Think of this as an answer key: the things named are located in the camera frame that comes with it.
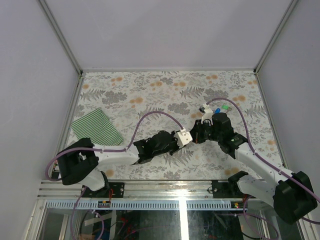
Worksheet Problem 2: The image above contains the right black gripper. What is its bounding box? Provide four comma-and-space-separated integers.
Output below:
189, 119, 222, 144

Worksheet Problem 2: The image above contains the black key tag with key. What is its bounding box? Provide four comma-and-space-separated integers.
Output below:
199, 106, 206, 113

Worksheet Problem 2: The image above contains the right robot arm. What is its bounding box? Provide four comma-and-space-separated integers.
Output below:
190, 113, 318, 225

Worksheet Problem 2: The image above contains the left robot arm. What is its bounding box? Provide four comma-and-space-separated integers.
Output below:
57, 128, 193, 198

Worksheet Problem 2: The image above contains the blue key tag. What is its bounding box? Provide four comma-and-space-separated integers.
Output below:
214, 108, 221, 114

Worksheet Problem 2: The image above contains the green striped cloth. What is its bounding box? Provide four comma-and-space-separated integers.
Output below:
71, 108, 124, 146

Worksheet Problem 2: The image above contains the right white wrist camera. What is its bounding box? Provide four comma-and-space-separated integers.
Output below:
201, 103, 214, 126

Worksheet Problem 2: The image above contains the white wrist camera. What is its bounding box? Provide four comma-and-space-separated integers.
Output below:
201, 103, 214, 126
173, 128, 193, 148

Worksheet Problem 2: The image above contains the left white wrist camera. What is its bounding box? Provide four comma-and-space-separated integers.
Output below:
173, 128, 193, 148

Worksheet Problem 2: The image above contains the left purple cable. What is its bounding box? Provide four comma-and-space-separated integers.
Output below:
47, 111, 185, 182

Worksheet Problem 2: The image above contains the purple cable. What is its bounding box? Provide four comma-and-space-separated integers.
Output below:
207, 97, 320, 225
47, 111, 185, 182

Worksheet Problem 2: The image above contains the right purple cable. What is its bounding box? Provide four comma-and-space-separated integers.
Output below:
207, 97, 320, 225

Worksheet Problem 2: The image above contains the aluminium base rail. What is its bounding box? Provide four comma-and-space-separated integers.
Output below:
37, 180, 246, 211

